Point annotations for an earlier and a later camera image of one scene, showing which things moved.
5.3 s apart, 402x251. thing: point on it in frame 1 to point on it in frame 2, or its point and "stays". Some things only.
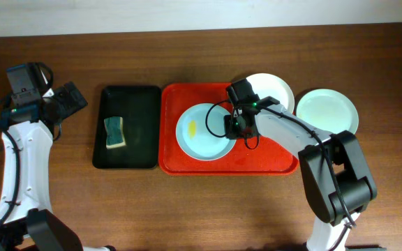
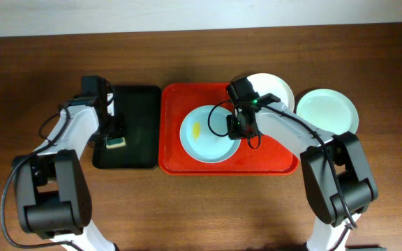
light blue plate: (200, 132) stays
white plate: (270, 85) stays
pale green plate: (329, 110) stays
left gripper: (70, 97) to (114, 129)
